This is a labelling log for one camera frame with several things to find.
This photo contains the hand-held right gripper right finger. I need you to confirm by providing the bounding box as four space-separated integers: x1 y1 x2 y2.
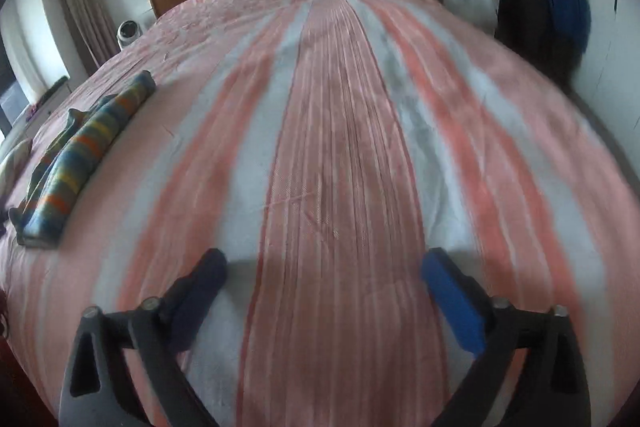
420 248 593 427

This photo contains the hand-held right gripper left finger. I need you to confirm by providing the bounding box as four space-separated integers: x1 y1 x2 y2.
59 248 228 427

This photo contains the striped knit sweater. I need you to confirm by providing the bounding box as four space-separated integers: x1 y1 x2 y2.
7 70 157 249

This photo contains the pink striped bedspread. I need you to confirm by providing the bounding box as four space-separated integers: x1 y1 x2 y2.
0 0 621 427

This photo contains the beige patterned pillow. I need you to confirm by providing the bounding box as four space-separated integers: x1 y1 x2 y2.
0 138 33 195

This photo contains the white low cabinet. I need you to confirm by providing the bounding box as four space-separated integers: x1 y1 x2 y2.
0 76 71 142

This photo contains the small white round fan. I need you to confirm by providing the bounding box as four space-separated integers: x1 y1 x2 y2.
116 20 143 50

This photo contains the black jacket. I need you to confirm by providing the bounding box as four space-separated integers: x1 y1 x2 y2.
497 0 583 88

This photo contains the white wardrobe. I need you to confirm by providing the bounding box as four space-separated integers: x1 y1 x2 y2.
570 0 640 128

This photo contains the blue cloth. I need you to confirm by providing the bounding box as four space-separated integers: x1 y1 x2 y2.
530 0 592 52

